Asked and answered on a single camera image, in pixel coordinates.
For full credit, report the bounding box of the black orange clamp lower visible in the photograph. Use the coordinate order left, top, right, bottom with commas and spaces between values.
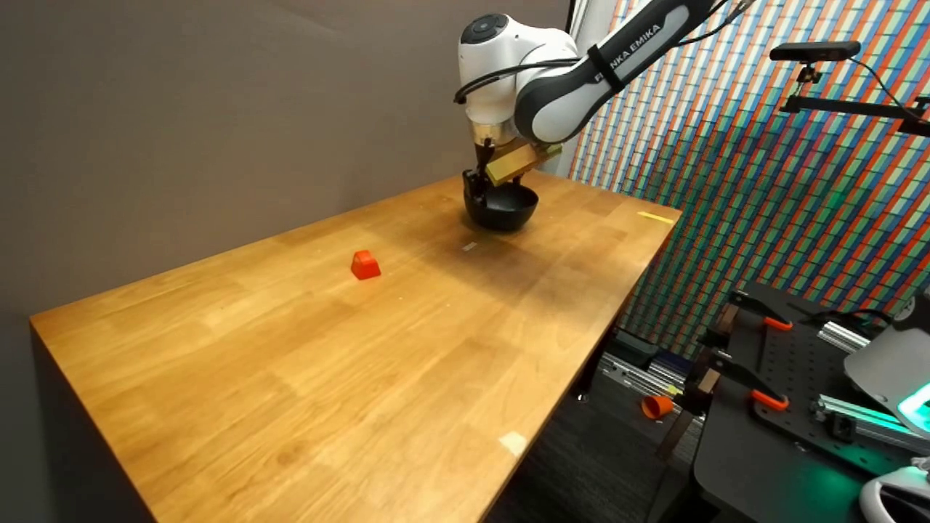
640, 348, 791, 423

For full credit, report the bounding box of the black orange clamp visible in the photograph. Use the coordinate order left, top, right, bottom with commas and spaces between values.
640, 348, 791, 423
715, 290, 792, 341

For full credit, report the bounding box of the black orange clamp upper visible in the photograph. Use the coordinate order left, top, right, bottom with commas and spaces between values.
715, 290, 792, 341

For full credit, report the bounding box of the tan wrist camera box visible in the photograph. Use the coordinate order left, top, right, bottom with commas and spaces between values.
484, 142, 557, 186

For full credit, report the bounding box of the orange block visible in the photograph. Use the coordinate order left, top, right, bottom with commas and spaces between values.
349, 251, 380, 280

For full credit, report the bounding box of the black bowl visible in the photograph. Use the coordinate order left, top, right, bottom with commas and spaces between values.
461, 171, 537, 232

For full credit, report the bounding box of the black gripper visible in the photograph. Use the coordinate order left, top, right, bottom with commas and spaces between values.
474, 139, 496, 178

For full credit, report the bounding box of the black side table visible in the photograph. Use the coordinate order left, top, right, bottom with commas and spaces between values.
692, 286, 910, 523

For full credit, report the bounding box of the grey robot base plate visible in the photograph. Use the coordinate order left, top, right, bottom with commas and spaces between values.
842, 330, 930, 436

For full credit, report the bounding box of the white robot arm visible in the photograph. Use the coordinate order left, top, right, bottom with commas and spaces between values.
454, 0, 718, 181

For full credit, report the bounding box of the black camera on boom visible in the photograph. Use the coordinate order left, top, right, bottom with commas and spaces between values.
768, 39, 930, 139

